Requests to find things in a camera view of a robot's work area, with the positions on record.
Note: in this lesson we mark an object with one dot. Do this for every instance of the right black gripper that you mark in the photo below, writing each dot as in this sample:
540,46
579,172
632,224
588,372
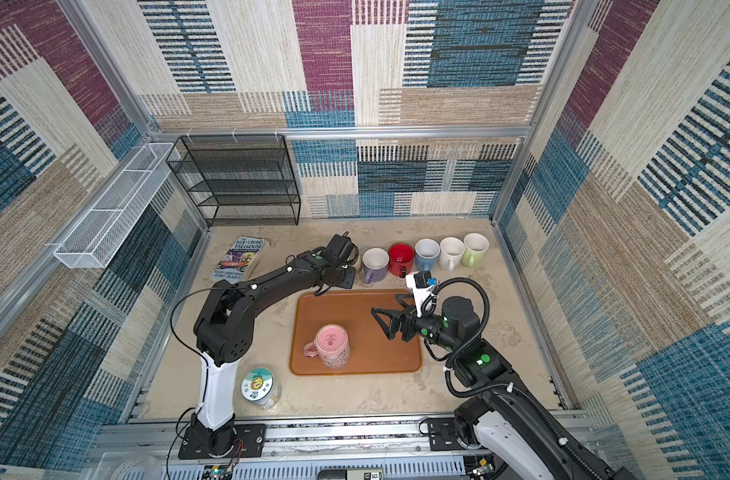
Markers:
408,316

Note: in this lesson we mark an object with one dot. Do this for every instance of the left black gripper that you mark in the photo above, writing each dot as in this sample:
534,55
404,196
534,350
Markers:
349,281

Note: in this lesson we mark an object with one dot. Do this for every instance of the purple mug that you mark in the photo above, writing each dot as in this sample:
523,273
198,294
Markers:
375,265

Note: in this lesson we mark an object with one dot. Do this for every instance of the brown plastic tray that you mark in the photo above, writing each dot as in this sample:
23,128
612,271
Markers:
371,351

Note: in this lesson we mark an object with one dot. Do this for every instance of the red mug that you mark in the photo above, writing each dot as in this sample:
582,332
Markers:
401,257

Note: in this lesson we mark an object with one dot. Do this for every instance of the pink ghost mug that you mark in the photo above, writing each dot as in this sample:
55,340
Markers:
331,346

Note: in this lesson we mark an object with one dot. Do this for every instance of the blue dotted mug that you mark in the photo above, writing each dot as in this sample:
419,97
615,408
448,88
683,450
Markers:
427,252

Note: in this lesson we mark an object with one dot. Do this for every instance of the white mug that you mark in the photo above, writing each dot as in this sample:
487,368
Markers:
452,250

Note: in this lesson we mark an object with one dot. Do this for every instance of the light green mug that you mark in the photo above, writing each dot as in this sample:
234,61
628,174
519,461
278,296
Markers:
475,247

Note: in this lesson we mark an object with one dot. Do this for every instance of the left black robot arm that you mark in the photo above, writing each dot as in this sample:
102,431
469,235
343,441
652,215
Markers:
224,331

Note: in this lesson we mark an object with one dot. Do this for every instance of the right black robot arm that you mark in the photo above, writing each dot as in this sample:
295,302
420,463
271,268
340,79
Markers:
499,413

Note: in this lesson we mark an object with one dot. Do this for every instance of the paperback book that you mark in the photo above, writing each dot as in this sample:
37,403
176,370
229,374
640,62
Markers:
240,259

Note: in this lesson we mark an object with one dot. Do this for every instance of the clear jar green lid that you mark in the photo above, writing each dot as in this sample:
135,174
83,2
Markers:
261,388

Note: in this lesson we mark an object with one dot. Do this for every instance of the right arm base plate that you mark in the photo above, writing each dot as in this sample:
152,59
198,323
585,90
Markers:
449,434

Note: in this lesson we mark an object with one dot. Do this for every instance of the black wire shelf rack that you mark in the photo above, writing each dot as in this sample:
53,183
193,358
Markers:
238,179

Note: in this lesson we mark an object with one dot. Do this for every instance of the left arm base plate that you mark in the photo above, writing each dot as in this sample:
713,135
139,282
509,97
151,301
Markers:
248,439

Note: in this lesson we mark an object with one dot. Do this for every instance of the white wire mesh basket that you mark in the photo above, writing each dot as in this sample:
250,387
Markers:
100,232

